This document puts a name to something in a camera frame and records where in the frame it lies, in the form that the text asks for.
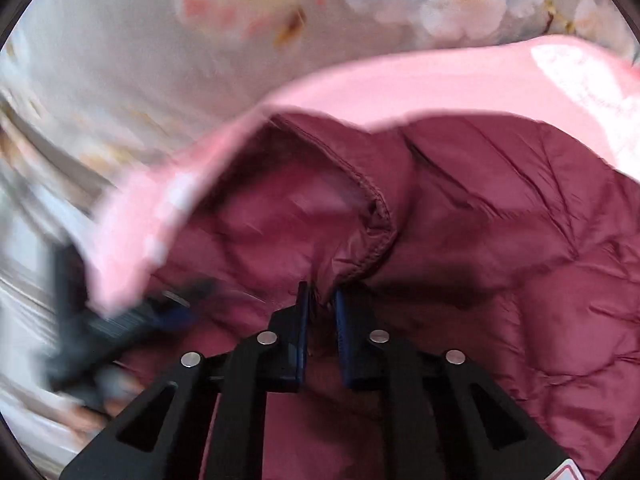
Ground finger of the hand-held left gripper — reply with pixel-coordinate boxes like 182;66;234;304
107;276;217;343

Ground white satin curtain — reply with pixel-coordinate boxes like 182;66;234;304
0;45;126;466

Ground grey floral blanket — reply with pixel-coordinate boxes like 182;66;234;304
12;0;640;221

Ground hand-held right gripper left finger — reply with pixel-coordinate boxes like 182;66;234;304
59;281;317;480

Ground maroon puffer jacket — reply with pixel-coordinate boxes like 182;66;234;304
112;112;640;480

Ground pink fleece blanket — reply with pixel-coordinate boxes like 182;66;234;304
87;35;640;313

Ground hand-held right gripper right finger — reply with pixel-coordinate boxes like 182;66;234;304
333;286;572;480

